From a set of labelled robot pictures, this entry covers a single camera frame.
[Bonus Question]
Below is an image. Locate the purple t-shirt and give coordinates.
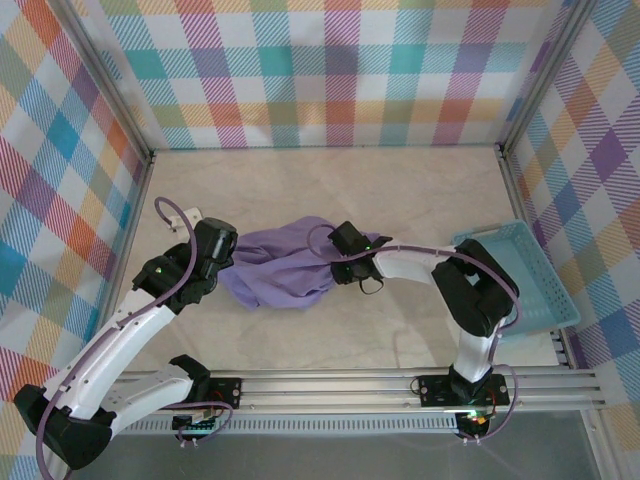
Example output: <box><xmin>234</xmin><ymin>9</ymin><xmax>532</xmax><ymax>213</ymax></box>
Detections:
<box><xmin>219</xmin><ymin>215</ymin><xmax>395</xmax><ymax>312</ymax></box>

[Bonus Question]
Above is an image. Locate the small electronics board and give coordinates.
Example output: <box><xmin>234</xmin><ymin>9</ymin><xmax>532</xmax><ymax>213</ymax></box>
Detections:
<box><xmin>457</xmin><ymin>409</ymin><xmax>495</xmax><ymax>431</ymax></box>
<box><xmin>171</xmin><ymin>413</ymin><xmax>221</xmax><ymax>432</ymax></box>

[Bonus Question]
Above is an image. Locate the light blue plastic basket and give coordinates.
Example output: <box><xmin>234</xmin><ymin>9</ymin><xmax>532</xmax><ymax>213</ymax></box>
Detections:
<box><xmin>451</xmin><ymin>219</ymin><xmax>582</xmax><ymax>344</ymax></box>

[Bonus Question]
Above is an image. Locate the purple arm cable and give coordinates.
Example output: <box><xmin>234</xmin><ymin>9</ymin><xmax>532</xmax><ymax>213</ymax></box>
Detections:
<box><xmin>35</xmin><ymin>196</ymin><xmax>236</xmax><ymax>476</ymax></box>
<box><xmin>305</xmin><ymin>223</ymin><xmax>525</xmax><ymax>445</ymax></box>

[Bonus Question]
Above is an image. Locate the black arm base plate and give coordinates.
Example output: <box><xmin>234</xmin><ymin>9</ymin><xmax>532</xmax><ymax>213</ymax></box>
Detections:
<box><xmin>151</xmin><ymin>377</ymin><xmax>244</xmax><ymax>411</ymax></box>
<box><xmin>418</xmin><ymin>373</ymin><xmax>511</xmax><ymax>407</ymax></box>

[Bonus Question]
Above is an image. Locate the aluminium mounting rail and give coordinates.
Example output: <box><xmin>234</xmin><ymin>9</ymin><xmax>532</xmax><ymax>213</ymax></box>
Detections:
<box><xmin>54</xmin><ymin>369</ymin><xmax>609</xmax><ymax>417</ymax></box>

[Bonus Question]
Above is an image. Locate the slotted grey cable duct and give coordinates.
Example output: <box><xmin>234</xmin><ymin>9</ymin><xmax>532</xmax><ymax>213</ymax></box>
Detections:
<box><xmin>79</xmin><ymin>417</ymin><xmax>461</xmax><ymax>435</ymax></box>

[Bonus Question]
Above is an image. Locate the aluminium frame post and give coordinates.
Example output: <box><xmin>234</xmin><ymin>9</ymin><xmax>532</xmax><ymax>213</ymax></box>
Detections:
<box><xmin>47</xmin><ymin>0</ymin><xmax>155</xmax><ymax>164</ymax></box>
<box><xmin>497</xmin><ymin>0</ymin><xmax>601</xmax><ymax>161</ymax></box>

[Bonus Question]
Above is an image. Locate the aluminium frame leg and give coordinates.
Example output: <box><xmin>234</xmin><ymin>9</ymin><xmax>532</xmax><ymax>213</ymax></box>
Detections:
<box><xmin>582</xmin><ymin>409</ymin><xmax>617</xmax><ymax>480</ymax></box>

